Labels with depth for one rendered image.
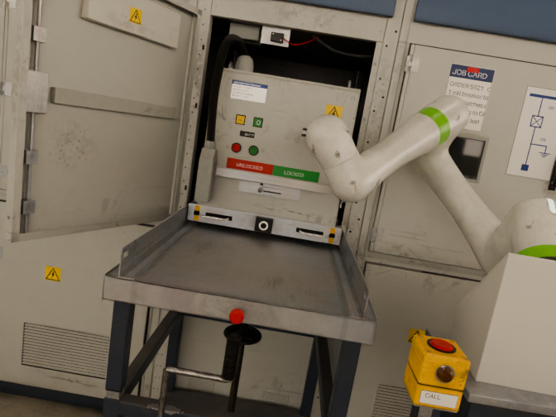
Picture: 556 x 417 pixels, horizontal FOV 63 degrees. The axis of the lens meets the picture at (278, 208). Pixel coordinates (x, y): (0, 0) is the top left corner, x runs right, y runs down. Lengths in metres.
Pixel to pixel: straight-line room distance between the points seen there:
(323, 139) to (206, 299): 0.47
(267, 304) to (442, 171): 0.74
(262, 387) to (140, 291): 0.96
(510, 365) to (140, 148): 1.21
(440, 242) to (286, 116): 0.71
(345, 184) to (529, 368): 0.58
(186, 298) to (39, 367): 1.17
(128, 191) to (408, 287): 1.05
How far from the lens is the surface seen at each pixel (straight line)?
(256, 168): 1.55
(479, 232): 1.42
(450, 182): 1.47
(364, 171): 1.14
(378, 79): 1.66
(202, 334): 1.84
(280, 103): 1.54
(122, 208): 1.56
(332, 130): 1.11
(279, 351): 1.83
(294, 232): 1.56
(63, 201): 1.41
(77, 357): 2.03
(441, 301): 1.80
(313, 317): 1.03
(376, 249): 1.69
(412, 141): 1.27
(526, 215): 1.29
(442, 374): 0.85
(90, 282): 1.88
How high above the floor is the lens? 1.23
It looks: 10 degrees down
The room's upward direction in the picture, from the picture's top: 9 degrees clockwise
